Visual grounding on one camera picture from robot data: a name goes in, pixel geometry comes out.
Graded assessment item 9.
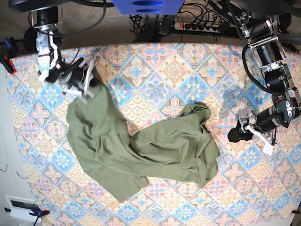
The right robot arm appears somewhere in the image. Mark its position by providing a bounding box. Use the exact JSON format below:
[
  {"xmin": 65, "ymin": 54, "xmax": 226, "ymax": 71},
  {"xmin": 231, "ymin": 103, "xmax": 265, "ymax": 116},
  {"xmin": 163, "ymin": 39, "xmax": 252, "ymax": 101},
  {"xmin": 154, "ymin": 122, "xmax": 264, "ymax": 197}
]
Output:
[{"xmin": 8, "ymin": 0, "xmax": 96, "ymax": 103}]

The blue clamp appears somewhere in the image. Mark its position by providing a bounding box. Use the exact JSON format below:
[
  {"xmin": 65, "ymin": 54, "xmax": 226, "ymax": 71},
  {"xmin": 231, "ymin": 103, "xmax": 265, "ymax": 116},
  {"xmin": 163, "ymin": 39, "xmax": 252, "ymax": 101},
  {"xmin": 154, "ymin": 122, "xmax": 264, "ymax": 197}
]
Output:
[
  {"xmin": 4, "ymin": 208, "xmax": 50, "ymax": 226},
  {"xmin": 0, "ymin": 37, "xmax": 17, "ymax": 75}
]

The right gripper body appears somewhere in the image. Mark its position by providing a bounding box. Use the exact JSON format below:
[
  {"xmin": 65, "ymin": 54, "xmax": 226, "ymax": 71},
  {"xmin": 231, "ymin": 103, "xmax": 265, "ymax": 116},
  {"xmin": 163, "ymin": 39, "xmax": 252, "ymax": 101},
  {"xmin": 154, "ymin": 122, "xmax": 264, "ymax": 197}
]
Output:
[{"xmin": 62, "ymin": 67, "xmax": 87, "ymax": 91}]

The white power strip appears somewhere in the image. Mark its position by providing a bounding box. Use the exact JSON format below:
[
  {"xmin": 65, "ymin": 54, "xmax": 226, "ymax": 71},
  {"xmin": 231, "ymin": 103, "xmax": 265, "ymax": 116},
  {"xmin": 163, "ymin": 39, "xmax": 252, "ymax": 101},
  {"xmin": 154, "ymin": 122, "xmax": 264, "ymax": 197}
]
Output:
[{"xmin": 174, "ymin": 22, "xmax": 219, "ymax": 33}]

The blue clamp upper left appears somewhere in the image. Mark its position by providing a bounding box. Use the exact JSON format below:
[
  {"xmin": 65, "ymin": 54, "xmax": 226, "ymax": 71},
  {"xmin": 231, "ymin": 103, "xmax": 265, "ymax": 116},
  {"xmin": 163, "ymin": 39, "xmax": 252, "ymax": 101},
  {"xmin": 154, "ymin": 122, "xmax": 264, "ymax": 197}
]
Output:
[{"xmin": 0, "ymin": 37, "xmax": 17, "ymax": 75}]

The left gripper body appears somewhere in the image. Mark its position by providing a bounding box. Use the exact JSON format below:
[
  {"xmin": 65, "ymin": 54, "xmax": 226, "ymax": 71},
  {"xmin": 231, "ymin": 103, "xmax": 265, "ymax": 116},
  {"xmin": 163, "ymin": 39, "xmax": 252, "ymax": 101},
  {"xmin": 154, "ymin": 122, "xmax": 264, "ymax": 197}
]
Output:
[{"xmin": 255, "ymin": 110, "xmax": 283, "ymax": 133}]

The blue clamp lower left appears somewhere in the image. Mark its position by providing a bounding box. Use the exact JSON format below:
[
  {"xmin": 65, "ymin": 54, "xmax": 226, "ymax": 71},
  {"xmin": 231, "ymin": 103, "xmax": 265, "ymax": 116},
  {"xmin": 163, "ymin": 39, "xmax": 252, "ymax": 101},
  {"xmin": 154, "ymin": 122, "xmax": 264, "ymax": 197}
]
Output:
[{"xmin": 4, "ymin": 208, "xmax": 50, "ymax": 226}]

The patterned tablecloth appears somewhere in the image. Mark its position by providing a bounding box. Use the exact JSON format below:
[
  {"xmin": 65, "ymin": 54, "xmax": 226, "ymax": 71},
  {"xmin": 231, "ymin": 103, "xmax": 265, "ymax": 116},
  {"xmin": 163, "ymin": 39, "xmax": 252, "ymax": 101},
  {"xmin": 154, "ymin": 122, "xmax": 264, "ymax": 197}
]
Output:
[{"xmin": 5, "ymin": 43, "xmax": 301, "ymax": 226}]

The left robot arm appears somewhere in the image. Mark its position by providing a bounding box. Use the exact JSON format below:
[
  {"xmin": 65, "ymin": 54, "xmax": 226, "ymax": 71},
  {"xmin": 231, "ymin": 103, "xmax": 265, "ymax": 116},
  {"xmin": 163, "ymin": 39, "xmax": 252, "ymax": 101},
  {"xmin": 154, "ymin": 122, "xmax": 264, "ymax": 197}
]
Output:
[{"xmin": 228, "ymin": 0, "xmax": 301, "ymax": 155}]

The green t-shirt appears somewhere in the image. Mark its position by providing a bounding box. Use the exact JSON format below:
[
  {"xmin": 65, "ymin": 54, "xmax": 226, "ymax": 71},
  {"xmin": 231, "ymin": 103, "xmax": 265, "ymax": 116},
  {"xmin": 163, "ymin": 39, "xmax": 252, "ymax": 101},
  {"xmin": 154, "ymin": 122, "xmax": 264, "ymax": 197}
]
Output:
[{"xmin": 66, "ymin": 85, "xmax": 220, "ymax": 202}]

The orange clamp lower right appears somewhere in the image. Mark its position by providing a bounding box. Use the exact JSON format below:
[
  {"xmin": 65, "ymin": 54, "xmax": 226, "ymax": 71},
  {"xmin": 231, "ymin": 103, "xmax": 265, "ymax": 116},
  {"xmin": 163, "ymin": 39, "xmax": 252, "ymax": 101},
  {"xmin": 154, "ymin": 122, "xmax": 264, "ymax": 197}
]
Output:
[{"xmin": 291, "ymin": 209, "xmax": 301, "ymax": 214}]

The black round stool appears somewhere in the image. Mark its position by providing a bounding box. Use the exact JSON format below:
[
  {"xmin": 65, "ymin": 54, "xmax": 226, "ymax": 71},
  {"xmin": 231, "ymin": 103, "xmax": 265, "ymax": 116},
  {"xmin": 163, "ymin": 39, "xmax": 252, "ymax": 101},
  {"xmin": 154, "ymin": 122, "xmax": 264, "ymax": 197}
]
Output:
[{"xmin": 23, "ymin": 28, "xmax": 38, "ymax": 54}]

